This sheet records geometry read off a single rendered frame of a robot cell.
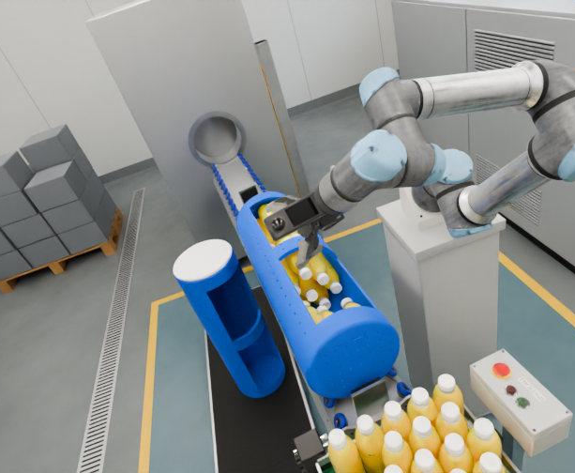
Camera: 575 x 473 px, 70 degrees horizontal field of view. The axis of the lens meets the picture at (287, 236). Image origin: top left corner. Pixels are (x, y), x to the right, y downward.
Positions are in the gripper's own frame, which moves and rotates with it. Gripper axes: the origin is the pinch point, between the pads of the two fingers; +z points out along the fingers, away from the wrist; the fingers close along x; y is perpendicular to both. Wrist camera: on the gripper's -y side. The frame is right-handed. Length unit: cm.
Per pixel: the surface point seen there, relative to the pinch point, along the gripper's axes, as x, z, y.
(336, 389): -40, 31, 13
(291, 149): 62, 94, 98
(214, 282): 11, 91, 20
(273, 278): -3.0, 43.7, 19.5
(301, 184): 45, 109, 104
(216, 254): 22, 93, 28
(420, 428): -51, 5, 12
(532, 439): -63, -9, 26
